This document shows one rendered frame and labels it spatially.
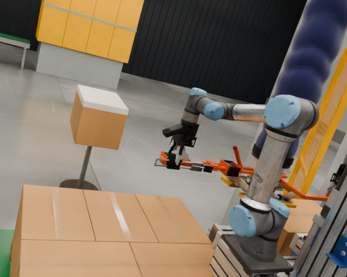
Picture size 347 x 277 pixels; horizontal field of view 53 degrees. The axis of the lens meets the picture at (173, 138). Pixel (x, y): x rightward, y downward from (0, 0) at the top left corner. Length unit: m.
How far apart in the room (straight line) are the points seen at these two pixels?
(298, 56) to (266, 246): 0.92
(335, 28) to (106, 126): 2.04
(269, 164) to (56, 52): 7.91
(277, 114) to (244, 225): 0.41
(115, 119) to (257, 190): 2.07
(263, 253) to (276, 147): 0.45
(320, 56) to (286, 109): 0.69
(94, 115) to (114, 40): 5.98
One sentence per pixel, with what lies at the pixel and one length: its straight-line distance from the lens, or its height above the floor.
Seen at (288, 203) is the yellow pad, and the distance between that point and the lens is 2.04.
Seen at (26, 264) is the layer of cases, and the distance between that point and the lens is 1.90.
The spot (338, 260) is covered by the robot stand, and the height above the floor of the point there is 1.20.
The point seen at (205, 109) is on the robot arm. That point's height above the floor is 1.50.
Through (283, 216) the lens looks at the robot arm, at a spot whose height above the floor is 1.24.
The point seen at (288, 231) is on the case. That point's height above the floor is 0.95.
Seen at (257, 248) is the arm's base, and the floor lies 1.08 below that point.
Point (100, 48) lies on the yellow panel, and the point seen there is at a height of 0.93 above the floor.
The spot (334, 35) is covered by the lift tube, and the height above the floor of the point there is 1.97.
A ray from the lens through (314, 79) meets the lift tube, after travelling 1.84.
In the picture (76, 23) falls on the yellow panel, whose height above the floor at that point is 1.32.
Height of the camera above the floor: 1.76
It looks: 16 degrees down
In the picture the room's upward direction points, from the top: 18 degrees clockwise
